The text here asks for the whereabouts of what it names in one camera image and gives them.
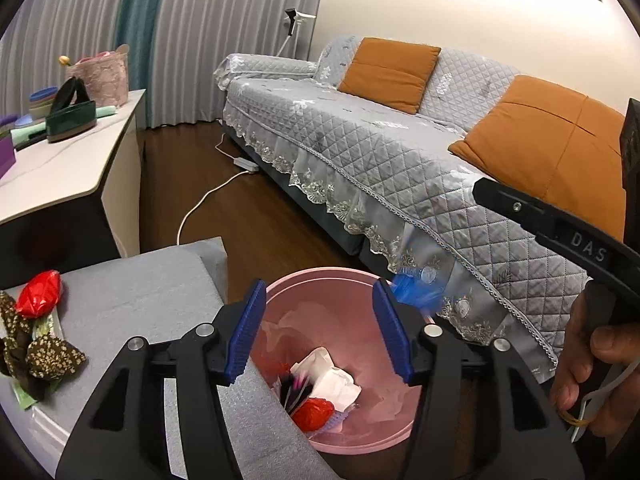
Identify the red plastic bag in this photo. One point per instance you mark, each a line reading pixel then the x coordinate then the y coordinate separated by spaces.
pixel 312 412

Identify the grey curtain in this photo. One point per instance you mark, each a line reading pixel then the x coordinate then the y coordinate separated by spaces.
pixel 65 15
pixel 240 35

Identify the person's right hand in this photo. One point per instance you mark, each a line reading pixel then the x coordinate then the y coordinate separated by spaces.
pixel 570 360

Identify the white power strip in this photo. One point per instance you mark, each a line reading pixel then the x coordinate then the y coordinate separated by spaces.
pixel 246 164

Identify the yellow flower bud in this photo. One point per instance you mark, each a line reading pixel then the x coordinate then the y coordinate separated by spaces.
pixel 64 60

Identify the iridescent gift box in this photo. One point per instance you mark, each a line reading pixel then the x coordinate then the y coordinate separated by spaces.
pixel 5 155

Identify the pink lace basket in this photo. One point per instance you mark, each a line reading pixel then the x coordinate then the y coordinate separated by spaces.
pixel 102 77

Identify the light green cloth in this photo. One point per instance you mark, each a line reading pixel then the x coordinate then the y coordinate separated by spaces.
pixel 105 111

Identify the white paper wrapper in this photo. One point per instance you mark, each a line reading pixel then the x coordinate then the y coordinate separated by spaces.
pixel 330 385

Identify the stack of coloured bowls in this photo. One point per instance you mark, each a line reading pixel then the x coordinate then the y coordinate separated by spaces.
pixel 44 101

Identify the white floor lamp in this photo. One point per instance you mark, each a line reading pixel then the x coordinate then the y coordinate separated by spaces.
pixel 295 22

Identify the teal curtain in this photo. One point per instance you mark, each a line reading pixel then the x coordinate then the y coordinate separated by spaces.
pixel 142 25

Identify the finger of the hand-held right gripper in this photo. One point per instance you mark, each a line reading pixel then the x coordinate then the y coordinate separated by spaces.
pixel 515 206

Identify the orange cushion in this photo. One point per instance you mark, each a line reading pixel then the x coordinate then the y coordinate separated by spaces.
pixel 545 155
pixel 390 75

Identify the red shiny wrapper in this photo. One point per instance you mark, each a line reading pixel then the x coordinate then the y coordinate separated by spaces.
pixel 37 292

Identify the grey table mat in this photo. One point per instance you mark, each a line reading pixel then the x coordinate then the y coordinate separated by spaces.
pixel 140 290

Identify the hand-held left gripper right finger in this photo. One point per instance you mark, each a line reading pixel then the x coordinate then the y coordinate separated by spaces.
pixel 395 330

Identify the green wrapper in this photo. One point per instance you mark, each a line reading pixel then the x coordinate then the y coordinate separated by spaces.
pixel 25 397

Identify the blue plastic bag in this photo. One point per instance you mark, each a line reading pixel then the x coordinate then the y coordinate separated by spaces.
pixel 420 292

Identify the dark green oval tin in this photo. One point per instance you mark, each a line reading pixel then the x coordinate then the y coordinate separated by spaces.
pixel 70 122

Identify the black pink patterned packet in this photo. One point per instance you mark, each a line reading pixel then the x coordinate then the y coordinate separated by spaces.
pixel 295 390

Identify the white coffee table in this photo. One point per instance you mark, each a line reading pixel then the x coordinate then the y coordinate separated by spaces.
pixel 60 170

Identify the dark floral wrapper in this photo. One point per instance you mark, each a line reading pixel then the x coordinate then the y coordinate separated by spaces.
pixel 50 357

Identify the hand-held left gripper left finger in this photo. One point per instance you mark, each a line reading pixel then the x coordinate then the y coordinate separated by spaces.
pixel 245 330

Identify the purple plastic scoop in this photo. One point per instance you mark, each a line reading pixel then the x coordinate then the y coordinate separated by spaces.
pixel 6 121

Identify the sofa with grey quilted cover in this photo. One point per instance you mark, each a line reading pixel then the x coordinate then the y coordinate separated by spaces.
pixel 375 135

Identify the pink plastic bin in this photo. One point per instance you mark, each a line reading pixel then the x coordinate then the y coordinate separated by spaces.
pixel 350 310

